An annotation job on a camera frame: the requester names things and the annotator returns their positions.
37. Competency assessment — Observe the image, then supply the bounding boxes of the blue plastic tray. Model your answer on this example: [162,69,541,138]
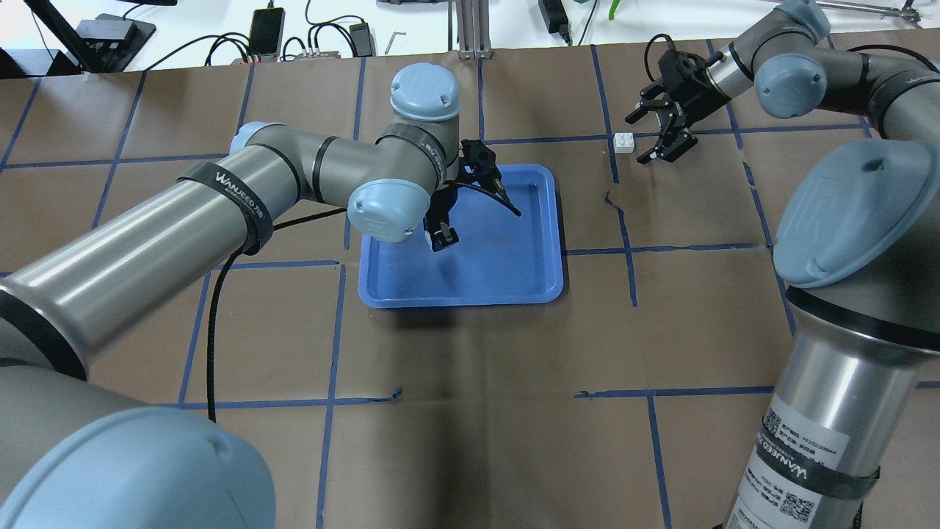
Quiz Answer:
[357,164,565,309]

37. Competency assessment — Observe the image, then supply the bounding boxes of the aluminium frame post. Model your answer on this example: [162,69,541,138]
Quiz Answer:
[455,0,493,60]

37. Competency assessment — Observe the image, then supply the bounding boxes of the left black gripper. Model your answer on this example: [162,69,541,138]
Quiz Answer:
[426,140,521,253]

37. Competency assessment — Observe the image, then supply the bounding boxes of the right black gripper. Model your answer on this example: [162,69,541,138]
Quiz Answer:
[625,50,731,165]

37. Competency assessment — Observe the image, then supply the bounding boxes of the hex key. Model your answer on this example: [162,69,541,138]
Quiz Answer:
[383,31,407,56]

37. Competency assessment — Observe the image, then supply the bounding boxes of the black power brick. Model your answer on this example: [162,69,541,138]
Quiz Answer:
[537,0,568,35]

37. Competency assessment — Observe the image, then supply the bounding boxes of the black power adapter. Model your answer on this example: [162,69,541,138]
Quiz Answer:
[349,21,375,57]

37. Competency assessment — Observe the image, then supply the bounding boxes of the black monitor stand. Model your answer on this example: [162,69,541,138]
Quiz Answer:
[24,1,156,73]

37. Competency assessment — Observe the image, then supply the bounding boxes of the green handled reach grabber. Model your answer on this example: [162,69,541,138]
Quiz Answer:
[817,1,921,28]

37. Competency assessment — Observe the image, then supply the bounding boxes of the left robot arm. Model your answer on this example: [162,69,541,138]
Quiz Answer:
[2,63,519,528]

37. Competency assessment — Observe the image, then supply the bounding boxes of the usb hub with cables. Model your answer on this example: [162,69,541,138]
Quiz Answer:
[281,51,341,62]

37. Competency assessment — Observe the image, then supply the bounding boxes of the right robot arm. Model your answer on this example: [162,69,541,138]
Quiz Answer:
[626,1,939,528]

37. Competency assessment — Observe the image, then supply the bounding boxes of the black smartphone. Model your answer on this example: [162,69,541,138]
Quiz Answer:
[248,7,286,57]

